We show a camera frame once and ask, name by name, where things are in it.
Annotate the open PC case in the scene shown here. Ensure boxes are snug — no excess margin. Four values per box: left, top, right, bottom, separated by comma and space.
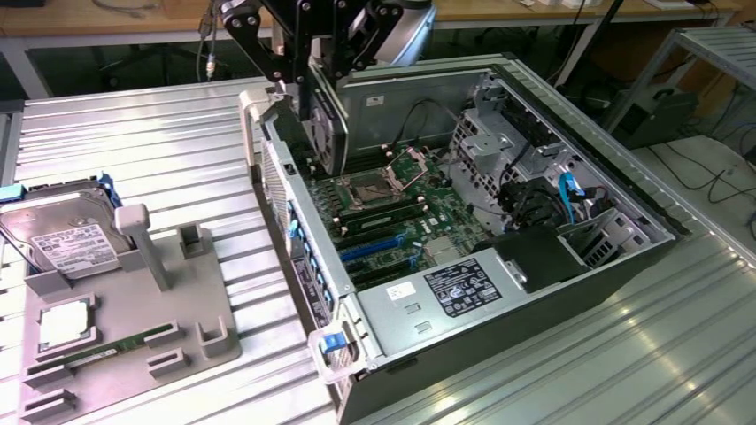
237, 51, 692, 425

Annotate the blue disk wire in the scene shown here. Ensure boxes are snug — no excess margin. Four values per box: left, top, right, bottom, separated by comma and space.
556, 171, 584, 227

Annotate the grey hanging cable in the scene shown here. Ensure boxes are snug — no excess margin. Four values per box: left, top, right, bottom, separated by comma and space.
197, 0, 221, 81

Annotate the silver disk bay cage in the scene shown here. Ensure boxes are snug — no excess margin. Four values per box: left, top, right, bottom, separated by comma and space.
451, 74, 592, 227

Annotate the black box on floor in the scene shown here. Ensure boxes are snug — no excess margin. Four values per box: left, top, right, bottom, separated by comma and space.
613, 86, 701, 150

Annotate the metal socket cover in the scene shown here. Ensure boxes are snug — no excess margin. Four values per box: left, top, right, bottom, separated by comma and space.
383, 148, 429, 187

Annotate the grey power supply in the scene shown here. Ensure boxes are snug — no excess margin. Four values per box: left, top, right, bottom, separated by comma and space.
353, 247, 527, 359

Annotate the blue expansion slot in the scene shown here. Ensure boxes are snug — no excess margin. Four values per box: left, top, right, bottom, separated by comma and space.
339, 233, 407, 262

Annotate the wooden desk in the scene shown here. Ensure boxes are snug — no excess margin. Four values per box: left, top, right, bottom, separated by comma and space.
0, 0, 740, 39

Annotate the green RAM stick with label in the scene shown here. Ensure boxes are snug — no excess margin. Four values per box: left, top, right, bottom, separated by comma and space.
25, 334, 149, 371

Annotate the silver chipset heatsink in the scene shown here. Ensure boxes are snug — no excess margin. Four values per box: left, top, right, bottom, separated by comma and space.
424, 236, 468, 262

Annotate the graphics card with metal bracket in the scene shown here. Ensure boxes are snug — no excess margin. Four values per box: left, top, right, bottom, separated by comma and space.
295, 37, 351, 177

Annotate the silver CPU chip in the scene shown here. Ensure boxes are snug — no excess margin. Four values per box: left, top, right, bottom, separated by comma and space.
37, 304, 96, 349

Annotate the perforated metal disk bay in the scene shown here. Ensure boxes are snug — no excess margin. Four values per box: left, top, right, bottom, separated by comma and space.
557, 207, 675, 269

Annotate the dark installed RAM stick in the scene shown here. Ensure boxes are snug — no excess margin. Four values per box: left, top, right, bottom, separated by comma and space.
339, 201, 427, 234

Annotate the blue disk caddy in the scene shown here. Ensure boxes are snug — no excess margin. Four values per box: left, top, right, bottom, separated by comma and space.
0, 171, 124, 213

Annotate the silver hard disk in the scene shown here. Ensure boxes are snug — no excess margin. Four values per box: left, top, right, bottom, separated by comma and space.
0, 188, 136, 281

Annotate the CPU socket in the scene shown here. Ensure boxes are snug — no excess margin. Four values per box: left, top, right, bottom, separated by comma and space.
347, 174, 403, 209

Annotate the green motherboard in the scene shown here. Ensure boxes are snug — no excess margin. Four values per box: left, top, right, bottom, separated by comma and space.
304, 148, 492, 293

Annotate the metal slat side table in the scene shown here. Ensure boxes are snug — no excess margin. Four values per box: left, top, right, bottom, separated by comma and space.
601, 24, 756, 134

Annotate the grey parts rack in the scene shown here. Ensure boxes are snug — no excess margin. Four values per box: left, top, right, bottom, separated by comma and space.
20, 203, 244, 424

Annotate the black looped wire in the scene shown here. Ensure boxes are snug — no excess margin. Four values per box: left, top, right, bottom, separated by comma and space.
399, 100, 461, 147

